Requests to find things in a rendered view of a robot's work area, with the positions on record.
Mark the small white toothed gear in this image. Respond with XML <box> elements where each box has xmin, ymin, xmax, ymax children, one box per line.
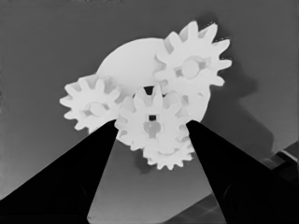
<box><xmin>153</xmin><ymin>21</ymin><xmax>234</xmax><ymax>96</ymax></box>
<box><xmin>141</xmin><ymin>130</ymin><xmax>196</xmax><ymax>171</ymax></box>
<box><xmin>114</xmin><ymin>84</ymin><xmax>192</xmax><ymax>152</ymax></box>
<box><xmin>59</xmin><ymin>75</ymin><xmax>123</xmax><ymax>134</ymax></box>

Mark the white round carrier with pins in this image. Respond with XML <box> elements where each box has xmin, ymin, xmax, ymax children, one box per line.
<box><xmin>95</xmin><ymin>36</ymin><xmax>210</xmax><ymax>125</ymax></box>

